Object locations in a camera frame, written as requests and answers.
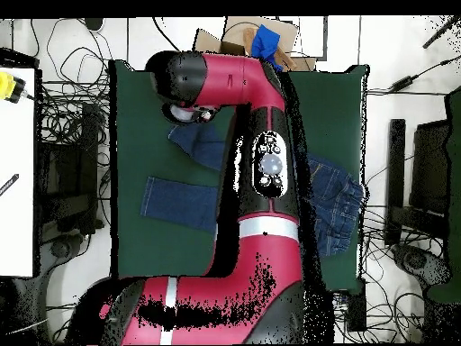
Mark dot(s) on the blue denim jeans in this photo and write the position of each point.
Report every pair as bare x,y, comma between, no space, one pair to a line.
180,203

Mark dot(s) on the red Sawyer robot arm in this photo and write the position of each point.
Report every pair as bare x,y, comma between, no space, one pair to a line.
259,252

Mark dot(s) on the dark green table cloth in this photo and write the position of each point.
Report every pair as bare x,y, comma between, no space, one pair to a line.
144,144

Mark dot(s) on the tan brown cloth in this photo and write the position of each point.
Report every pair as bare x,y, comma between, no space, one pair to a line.
288,63

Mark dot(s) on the bright blue cloth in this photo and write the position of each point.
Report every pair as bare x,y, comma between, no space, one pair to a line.
266,43

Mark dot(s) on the brown cardboard box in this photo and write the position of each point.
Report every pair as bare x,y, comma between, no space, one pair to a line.
234,36

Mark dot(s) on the black chair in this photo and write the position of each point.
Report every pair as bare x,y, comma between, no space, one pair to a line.
68,180

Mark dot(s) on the black power strip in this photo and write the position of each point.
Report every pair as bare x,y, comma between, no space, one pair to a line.
356,310

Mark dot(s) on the dark grey round object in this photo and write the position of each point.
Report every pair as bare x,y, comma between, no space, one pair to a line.
94,23

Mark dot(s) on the white side table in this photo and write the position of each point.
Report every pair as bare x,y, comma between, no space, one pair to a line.
16,223

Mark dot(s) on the black marker pen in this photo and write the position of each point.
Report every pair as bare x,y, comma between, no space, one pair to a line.
9,184

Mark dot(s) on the green cloth on side table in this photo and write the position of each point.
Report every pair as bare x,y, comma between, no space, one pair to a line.
455,180

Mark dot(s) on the yellow and black tool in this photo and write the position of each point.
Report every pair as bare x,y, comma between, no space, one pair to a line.
7,86

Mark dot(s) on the black rod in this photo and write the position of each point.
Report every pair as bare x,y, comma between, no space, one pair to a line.
439,34

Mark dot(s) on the white board with dark frame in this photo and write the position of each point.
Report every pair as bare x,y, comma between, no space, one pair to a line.
311,36

